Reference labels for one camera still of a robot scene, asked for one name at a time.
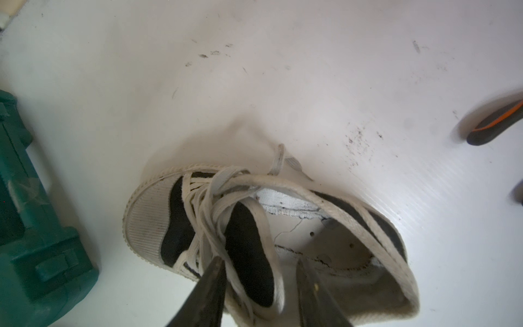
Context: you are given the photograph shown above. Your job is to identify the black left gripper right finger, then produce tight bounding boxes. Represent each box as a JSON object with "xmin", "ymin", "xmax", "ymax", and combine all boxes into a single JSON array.
[{"xmin": 296, "ymin": 258, "xmax": 354, "ymax": 327}]

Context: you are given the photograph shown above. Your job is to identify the orange black pliers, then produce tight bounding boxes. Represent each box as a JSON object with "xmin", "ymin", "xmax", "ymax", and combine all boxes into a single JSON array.
[{"xmin": 466, "ymin": 99, "xmax": 523, "ymax": 205}]

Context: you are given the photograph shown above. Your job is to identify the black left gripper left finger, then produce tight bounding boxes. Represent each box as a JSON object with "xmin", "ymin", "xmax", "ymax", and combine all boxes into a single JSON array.
[{"xmin": 167, "ymin": 257, "xmax": 227, "ymax": 327}]

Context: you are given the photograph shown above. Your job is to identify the green plastic tool case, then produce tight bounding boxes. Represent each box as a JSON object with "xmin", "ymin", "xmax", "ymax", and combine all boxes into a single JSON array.
[{"xmin": 1, "ymin": 91, "xmax": 99, "ymax": 326}]

